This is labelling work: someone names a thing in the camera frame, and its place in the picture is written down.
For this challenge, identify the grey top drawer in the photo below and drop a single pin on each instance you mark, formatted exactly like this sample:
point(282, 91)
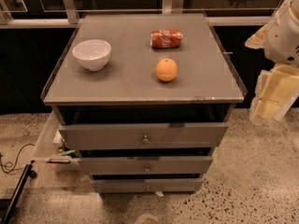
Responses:
point(141, 136)

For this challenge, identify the clear plastic side bin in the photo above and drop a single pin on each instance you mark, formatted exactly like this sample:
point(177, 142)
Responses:
point(46, 150)

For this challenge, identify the white ceramic bowl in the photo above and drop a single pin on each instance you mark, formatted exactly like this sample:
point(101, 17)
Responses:
point(93, 54)

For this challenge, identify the red soda can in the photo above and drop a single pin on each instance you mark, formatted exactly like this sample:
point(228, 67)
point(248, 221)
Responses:
point(166, 38)

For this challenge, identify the grey bottom drawer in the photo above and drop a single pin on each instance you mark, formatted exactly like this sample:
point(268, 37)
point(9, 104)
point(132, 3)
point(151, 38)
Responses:
point(147, 185)

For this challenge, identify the grey drawer cabinet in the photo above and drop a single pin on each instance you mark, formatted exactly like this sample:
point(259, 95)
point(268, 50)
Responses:
point(127, 90)

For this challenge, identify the metal window railing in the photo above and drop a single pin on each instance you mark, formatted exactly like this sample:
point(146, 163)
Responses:
point(173, 12)

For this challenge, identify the black stand leg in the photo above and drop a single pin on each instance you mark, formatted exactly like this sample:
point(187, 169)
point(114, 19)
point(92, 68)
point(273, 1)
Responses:
point(12, 202)

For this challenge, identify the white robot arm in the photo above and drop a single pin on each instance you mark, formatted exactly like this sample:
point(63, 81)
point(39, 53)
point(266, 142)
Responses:
point(281, 37)

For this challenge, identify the orange fruit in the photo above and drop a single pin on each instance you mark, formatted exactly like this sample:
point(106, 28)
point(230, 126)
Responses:
point(166, 70)

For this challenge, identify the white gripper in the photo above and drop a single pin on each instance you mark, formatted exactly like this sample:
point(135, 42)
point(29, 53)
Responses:
point(281, 42)

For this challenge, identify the grey middle drawer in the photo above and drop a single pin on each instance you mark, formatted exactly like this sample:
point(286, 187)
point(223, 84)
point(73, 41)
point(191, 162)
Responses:
point(146, 165)

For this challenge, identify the grey drawer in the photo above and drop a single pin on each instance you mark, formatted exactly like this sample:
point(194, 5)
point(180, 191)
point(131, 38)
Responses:
point(146, 165)
point(147, 185)
point(141, 136)

